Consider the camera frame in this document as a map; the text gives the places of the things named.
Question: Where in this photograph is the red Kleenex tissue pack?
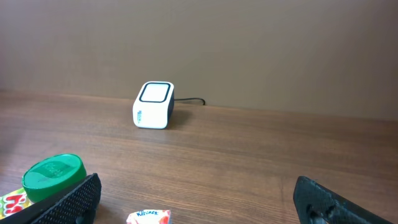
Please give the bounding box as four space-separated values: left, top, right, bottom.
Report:
126 210 172 224

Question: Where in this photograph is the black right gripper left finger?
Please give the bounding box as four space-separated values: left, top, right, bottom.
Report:
1 173 101 224

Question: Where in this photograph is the white barcode scanner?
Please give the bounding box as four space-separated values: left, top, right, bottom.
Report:
132 81 174 129

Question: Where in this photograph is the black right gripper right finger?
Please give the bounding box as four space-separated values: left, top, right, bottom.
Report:
293 176 392 224

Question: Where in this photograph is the Haribo gummy candy bag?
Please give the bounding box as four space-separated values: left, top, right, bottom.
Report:
0 188 32 220

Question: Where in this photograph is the black scanner cable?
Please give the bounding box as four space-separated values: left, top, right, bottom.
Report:
174 97 206 106

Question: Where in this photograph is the green lid plastic jar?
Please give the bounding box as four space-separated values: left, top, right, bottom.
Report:
22 154 87 203

